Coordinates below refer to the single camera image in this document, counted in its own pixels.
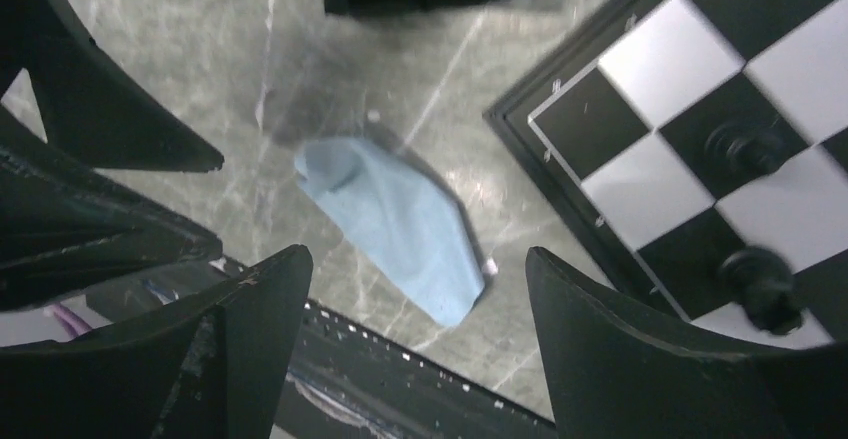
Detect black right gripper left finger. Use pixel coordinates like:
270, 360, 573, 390
1, 245, 313, 438

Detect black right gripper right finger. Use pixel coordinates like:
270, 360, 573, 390
525, 247, 847, 438

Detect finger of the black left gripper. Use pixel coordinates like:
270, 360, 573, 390
1, 0, 224, 172
1, 110, 223, 311

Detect black chess piece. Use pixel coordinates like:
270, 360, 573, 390
704, 120, 791, 178
717, 246, 804, 336

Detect black white chessboard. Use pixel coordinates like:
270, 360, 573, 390
487, 0, 847, 348

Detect black table front rail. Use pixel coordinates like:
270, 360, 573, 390
86, 260, 558, 439

